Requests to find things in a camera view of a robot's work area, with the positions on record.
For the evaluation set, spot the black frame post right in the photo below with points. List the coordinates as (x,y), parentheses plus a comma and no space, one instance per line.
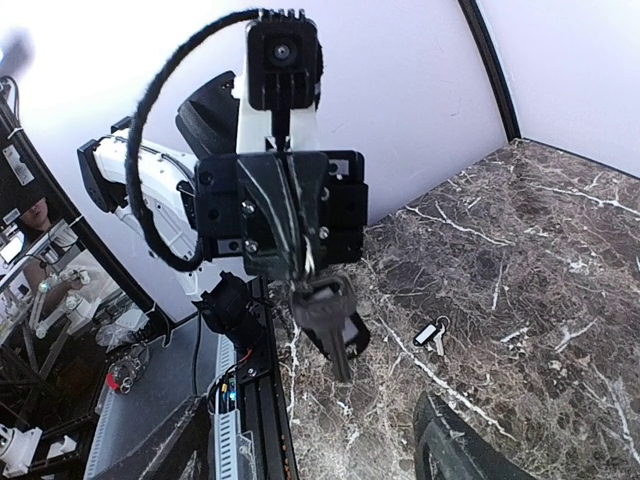
(494,71)

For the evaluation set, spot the key bunch with white tag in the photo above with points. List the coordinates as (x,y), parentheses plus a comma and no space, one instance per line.
(432,334)

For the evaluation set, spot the black key tag with ring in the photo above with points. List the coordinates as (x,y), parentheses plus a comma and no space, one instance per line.
(356,337)

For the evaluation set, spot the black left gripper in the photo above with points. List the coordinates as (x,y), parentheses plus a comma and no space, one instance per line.
(279,209)

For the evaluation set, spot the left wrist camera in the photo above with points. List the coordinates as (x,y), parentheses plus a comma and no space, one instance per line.
(283,61)

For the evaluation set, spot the white slotted cable duct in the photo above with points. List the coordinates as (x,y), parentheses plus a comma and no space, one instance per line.
(233,447)

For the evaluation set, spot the black frame post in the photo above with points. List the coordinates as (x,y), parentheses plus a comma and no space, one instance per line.
(494,71)
(12,134)

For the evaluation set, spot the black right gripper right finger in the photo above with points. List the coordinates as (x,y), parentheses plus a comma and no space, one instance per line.
(446,447)

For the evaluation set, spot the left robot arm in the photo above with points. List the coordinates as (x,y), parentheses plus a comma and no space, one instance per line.
(205,120)

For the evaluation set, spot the silver key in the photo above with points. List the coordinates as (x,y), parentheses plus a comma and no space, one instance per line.
(323,306)

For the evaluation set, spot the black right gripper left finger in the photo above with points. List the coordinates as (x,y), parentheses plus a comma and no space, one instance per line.
(176,449)

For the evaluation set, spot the black frame post left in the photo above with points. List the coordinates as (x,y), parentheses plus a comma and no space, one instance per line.
(12,134)

